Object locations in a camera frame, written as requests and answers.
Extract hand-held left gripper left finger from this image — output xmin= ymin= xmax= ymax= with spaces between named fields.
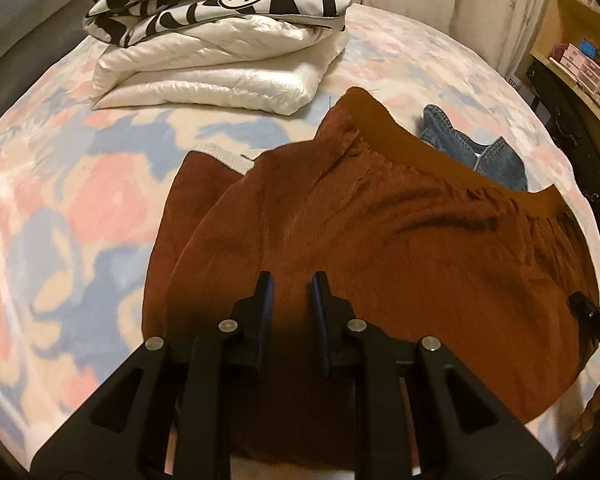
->
xmin=30 ymin=271 xmax=276 ymax=480

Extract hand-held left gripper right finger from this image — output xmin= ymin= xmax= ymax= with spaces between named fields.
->
xmin=307 ymin=271 xmax=556 ymax=480

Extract brown pants with white stripe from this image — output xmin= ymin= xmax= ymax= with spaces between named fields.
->
xmin=142 ymin=86 xmax=600 ymax=471

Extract person's right hand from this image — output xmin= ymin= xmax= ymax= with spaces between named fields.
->
xmin=570 ymin=372 xmax=600 ymax=443

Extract pastel patterned blanket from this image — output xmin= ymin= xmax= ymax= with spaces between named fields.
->
xmin=0 ymin=2 xmax=600 ymax=480

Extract blue jeans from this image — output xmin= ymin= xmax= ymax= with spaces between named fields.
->
xmin=419 ymin=104 xmax=528 ymax=192

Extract white quilt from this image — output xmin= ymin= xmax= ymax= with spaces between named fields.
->
xmin=91 ymin=12 xmax=351 ymax=116

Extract pink drawer organizer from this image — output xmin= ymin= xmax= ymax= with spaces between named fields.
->
xmin=562 ymin=42 xmax=600 ymax=98

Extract wooden desk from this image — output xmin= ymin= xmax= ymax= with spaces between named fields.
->
xmin=530 ymin=0 xmax=600 ymax=141

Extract black white patterned garment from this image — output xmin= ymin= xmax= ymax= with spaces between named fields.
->
xmin=82 ymin=0 xmax=367 ymax=48

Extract grey pillow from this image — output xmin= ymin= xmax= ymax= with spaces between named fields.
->
xmin=0 ymin=0 xmax=108 ymax=91

